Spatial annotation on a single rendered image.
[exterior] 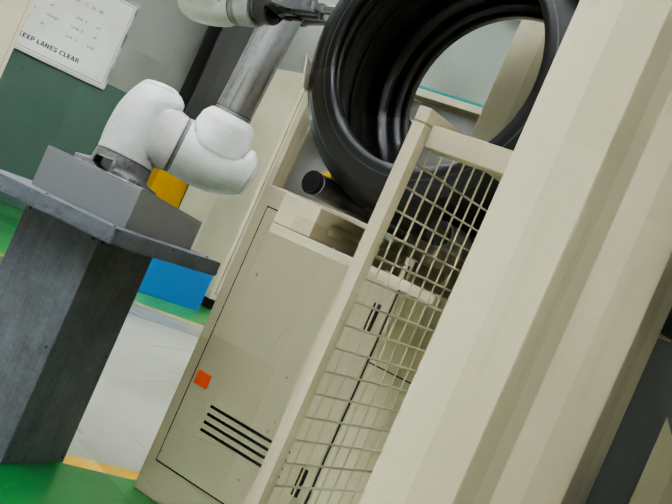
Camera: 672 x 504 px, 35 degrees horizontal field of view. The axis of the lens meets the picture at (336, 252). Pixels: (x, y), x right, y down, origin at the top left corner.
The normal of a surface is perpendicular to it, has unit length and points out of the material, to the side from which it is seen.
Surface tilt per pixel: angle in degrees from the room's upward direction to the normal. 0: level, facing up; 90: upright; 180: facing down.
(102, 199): 90
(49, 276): 90
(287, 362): 90
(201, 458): 90
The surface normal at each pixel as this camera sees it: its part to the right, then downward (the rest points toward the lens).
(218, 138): 0.11, 0.04
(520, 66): -0.50, -0.22
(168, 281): 0.68, 0.29
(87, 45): 0.54, 0.23
